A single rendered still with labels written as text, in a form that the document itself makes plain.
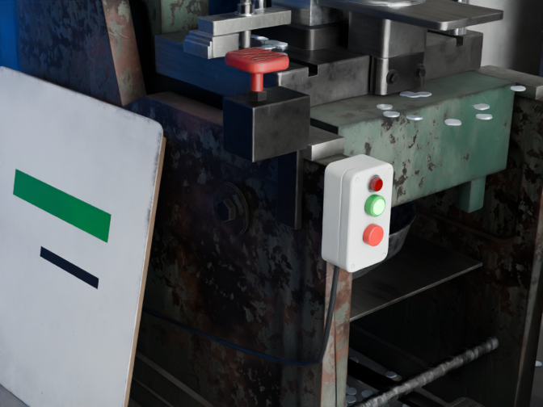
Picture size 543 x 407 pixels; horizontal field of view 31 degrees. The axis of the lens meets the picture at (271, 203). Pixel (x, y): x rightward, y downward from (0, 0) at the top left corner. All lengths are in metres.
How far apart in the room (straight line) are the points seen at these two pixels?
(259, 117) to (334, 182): 0.12
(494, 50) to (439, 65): 2.36
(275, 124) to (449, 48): 0.47
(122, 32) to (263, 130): 0.49
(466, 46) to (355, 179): 0.50
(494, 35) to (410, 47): 2.46
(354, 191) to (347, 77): 0.28
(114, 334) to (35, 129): 0.41
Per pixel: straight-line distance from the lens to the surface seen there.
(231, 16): 1.45
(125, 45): 1.62
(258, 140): 1.19
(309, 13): 1.49
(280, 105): 1.20
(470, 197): 1.59
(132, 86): 1.61
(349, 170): 1.20
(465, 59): 1.63
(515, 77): 1.64
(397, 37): 1.45
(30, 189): 1.82
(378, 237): 1.23
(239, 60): 1.17
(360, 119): 1.35
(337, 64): 1.41
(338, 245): 1.23
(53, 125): 1.75
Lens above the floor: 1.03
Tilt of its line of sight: 22 degrees down
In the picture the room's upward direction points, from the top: 1 degrees clockwise
